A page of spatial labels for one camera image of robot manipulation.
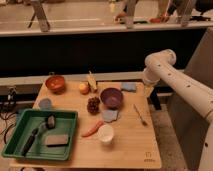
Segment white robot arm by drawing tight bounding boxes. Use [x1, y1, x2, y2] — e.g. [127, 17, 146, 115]
[142, 49, 213, 171]

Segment white plastic cup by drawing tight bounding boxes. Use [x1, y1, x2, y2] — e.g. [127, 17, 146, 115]
[97, 124, 114, 145]

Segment blue-grey small cup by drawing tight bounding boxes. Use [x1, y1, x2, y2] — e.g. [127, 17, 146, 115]
[38, 98, 52, 109]

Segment grey scrub sponge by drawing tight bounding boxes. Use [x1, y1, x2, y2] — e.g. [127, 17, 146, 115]
[44, 134, 69, 146]

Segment metal fork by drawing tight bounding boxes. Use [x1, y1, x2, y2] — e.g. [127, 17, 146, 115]
[133, 104, 148, 126]

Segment purple bowl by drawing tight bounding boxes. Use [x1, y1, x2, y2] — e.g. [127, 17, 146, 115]
[100, 88, 123, 109]

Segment yellow corn cob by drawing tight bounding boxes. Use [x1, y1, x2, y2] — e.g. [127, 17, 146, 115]
[87, 72, 98, 92]

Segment brown pine cone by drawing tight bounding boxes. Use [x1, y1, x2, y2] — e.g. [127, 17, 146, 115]
[87, 97, 100, 114]

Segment orange carrot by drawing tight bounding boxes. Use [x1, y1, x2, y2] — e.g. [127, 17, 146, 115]
[81, 121, 104, 137]

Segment orange apple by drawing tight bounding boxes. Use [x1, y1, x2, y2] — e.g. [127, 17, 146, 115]
[79, 83, 90, 95]

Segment orange bowl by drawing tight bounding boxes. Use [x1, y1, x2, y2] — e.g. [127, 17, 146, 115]
[45, 75, 65, 93]

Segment black dish brush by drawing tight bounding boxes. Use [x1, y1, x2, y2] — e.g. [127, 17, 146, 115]
[21, 115, 55, 156]

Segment green plastic tray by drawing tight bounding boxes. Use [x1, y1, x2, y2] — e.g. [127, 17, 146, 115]
[2, 109, 78, 161]

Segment black cables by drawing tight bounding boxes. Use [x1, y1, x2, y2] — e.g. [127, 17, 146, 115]
[0, 85, 21, 145]

